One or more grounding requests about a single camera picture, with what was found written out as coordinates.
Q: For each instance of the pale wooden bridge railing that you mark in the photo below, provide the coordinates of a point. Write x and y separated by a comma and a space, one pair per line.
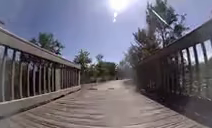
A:
34, 76

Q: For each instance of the wooden plank bridge deck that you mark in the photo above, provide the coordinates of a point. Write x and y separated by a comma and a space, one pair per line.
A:
104, 110

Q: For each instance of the tall leafy tree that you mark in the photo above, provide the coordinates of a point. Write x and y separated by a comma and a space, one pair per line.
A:
157, 33

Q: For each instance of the dark wooden bridge railing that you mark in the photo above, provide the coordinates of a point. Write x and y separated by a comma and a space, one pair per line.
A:
184, 66

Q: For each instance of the row of green trees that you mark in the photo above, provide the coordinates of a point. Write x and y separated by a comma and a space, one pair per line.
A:
94, 68

